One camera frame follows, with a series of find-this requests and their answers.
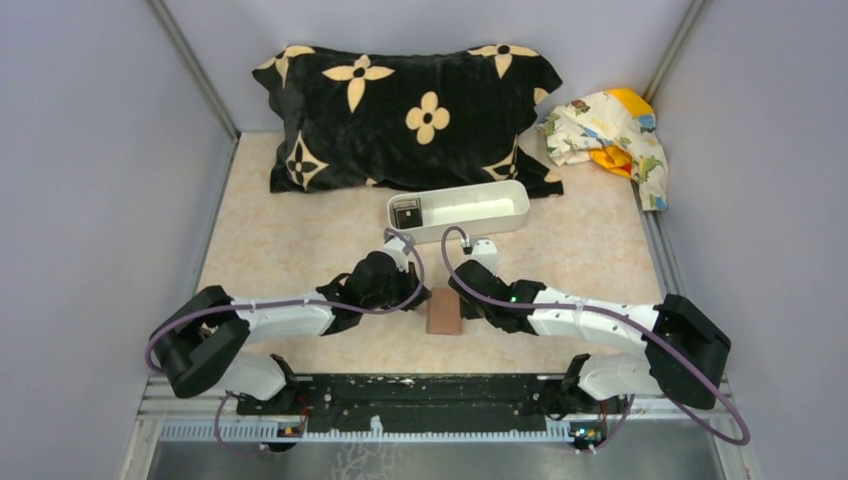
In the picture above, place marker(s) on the stack of cards in bin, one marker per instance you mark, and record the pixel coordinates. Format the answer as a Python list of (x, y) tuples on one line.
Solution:
[(406, 213)]

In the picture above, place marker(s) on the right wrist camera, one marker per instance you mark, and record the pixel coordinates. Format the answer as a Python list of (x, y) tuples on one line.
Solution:
[(482, 250)]

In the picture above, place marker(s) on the aluminium frame rail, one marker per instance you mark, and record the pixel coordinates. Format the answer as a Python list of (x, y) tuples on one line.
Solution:
[(213, 416)]

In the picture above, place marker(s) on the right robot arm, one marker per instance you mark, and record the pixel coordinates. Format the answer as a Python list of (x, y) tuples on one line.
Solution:
[(671, 348)]

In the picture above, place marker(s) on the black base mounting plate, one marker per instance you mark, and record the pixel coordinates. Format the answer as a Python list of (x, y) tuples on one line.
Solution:
[(489, 403)]

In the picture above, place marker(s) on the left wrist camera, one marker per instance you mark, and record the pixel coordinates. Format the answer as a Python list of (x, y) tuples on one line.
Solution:
[(398, 246)]

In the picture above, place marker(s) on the white oblong plastic bin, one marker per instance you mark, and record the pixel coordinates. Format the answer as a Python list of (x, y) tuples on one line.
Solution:
[(480, 209)]

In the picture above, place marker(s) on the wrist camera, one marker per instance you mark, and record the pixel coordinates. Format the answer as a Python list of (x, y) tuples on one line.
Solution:
[(482, 250), (398, 246)]

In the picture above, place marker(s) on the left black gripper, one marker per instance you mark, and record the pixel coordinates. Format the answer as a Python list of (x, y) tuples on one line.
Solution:
[(411, 283)]

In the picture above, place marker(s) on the brown leather card holder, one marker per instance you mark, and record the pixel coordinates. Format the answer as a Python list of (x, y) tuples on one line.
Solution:
[(444, 313)]

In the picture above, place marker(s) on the black floral pillow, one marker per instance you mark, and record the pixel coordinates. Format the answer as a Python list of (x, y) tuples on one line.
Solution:
[(409, 123)]

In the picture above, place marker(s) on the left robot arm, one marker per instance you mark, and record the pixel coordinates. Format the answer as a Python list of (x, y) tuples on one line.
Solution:
[(203, 345)]

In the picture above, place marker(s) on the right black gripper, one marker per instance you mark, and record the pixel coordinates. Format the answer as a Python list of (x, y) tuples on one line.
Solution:
[(467, 310)]

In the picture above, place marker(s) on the cartoon print cloth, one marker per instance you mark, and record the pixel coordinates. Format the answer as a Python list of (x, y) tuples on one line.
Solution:
[(615, 129)]

